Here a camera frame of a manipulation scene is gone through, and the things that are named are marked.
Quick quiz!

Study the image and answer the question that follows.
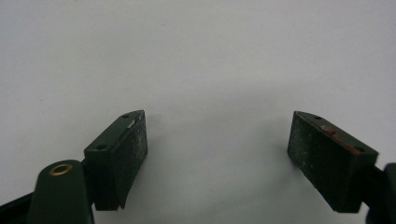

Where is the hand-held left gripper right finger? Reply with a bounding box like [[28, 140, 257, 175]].
[[287, 110, 380, 214]]

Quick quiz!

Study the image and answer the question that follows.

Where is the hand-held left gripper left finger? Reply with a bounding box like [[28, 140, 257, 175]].
[[83, 109, 149, 212]]

